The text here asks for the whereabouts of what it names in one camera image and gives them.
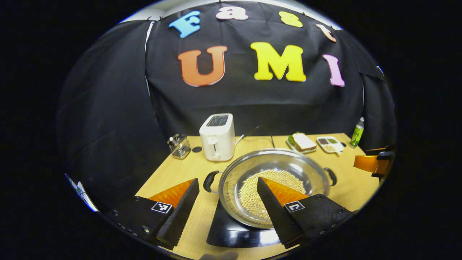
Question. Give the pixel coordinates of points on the pale green sandwich plate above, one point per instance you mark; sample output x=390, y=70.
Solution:
x=293, y=147

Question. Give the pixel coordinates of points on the black induction cooktop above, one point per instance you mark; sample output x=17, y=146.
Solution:
x=238, y=236

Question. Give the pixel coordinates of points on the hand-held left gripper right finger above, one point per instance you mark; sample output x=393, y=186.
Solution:
x=276, y=215

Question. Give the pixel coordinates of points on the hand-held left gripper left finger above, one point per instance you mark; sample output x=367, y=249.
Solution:
x=180, y=215

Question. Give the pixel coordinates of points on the white divided bean tray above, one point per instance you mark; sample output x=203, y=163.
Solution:
x=330, y=145

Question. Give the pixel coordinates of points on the white toaster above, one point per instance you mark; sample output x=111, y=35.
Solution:
x=216, y=141

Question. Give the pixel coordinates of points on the green label drink bottle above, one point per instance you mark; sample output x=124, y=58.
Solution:
x=357, y=134

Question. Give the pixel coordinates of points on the pile of soybeans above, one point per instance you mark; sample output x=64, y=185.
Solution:
x=249, y=195

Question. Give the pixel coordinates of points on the white strip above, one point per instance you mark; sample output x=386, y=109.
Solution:
x=81, y=191

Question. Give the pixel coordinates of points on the sandwich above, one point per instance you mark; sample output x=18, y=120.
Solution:
x=304, y=141

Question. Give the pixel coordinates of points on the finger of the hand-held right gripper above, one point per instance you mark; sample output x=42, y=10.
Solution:
x=371, y=164
x=384, y=152

